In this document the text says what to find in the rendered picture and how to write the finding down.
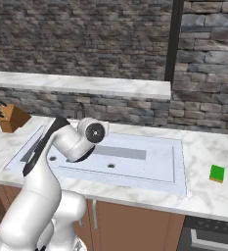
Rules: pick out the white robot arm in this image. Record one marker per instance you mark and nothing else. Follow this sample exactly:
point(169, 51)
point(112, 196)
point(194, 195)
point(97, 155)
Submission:
point(37, 199)

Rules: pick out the pale grey sink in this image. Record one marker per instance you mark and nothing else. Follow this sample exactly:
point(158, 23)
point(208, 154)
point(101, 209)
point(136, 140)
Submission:
point(135, 161)

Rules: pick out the green sponge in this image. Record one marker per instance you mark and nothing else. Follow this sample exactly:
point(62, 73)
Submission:
point(217, 173)

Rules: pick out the dark curved tap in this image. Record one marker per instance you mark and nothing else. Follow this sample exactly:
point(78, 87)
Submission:
point(79, 110)

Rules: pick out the wooden knife block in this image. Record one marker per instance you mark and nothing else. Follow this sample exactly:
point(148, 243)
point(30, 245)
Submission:
point(11, 116)

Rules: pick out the black dishwasher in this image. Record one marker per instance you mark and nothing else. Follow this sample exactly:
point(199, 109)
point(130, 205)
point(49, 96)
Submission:
point(210, 234)

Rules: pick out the dark vertical post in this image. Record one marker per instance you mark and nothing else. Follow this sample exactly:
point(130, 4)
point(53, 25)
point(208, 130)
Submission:
point(174, 39)

